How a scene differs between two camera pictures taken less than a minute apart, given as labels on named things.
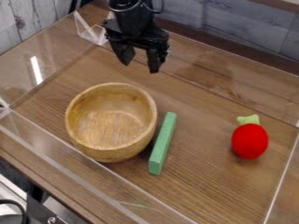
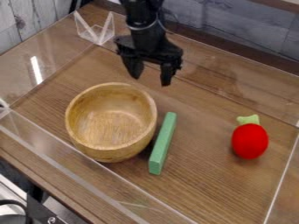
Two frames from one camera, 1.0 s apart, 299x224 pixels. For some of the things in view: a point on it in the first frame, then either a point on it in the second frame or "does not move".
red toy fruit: (249, 137) does not move
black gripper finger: (156, 57) to (168, 70)
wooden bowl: (109, 121) does not move
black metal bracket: (38, 213) does not move
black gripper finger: (124, 50) to (134, 63)
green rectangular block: (161, 143) does not move
